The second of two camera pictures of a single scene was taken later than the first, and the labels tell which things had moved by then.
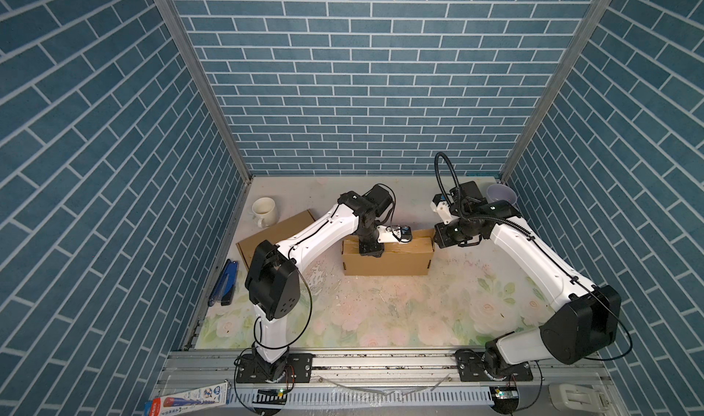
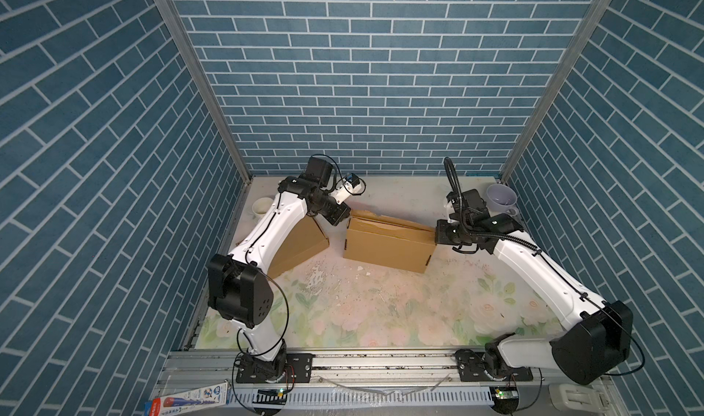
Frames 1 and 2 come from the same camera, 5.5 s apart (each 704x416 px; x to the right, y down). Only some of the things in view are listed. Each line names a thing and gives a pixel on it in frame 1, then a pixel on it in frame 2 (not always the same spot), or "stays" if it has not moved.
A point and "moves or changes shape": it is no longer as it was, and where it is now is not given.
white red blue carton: [195, 399] stays
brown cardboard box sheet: [410, 257] moves or changes shape
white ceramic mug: [264, 212] stays
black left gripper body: [369, 239] to [328, 208]
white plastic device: [577, 397] stays
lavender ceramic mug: [500, 192] stays
